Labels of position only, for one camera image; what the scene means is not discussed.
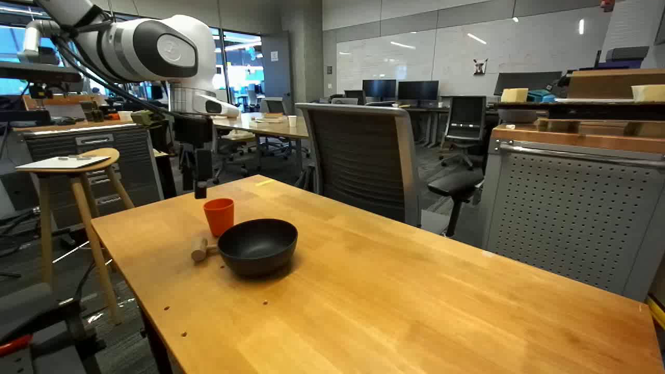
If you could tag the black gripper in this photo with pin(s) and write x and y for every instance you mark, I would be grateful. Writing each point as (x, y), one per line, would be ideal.
(194, 136)

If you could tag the orange plastic cup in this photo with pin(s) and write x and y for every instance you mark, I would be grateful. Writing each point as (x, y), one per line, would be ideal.
(218, 215)

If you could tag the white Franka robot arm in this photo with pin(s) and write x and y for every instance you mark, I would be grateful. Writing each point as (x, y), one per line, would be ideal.
(148, 47)

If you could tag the black bowl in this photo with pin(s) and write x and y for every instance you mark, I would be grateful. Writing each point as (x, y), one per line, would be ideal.
(258, 247)

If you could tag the small wooden block toy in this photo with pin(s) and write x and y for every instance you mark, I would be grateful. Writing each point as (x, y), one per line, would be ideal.
(203, 249)

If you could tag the light wooden desk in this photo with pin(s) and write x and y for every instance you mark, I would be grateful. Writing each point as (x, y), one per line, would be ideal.
(266, 125)

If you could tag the grey storage cabinet with labels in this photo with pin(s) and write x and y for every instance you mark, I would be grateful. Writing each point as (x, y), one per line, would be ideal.
(96, 163)

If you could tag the round wooden stool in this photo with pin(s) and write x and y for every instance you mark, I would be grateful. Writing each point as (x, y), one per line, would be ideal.
(73, 208)

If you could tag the white paper sheet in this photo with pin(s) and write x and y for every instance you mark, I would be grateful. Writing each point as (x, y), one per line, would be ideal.
(64, 163)

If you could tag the grey mesh office chair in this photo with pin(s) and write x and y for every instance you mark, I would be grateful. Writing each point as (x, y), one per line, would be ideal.
(364, 163)

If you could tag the black computer monitor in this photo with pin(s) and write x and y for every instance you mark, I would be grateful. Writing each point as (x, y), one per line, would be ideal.
(378, 90)
(418, 90)

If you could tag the black office chair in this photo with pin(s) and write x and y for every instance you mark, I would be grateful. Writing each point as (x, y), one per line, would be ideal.
(460, 148)

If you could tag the grey perforated metal cabinet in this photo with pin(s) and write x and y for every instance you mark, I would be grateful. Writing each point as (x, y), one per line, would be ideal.
(573, 215)

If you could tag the wooden shelf unit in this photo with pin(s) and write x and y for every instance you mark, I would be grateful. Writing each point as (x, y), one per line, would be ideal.
(609, 94)

